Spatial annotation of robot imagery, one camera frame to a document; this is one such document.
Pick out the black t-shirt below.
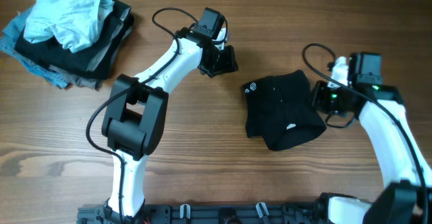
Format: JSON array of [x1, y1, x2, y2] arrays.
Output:
[[242, 70, 327, 151]]

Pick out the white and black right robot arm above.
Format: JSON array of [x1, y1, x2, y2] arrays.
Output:
[[312, 52, 431, 223]]

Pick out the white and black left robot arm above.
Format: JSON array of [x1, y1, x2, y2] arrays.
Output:
[[99, 7, 238, 223]]

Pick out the folded black garment in stack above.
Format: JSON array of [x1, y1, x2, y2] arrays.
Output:
[[14, 0, 134, 80]]

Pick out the folded grey garment in stack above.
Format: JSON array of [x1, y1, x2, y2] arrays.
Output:
[[49, 27, 133, 91]]

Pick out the light blue crumpled garment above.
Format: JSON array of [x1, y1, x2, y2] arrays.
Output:
[[24, 0, 115, 53]]

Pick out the folded blue denim jeans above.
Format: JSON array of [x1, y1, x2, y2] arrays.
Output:
[[1, 7, 70, 89]]

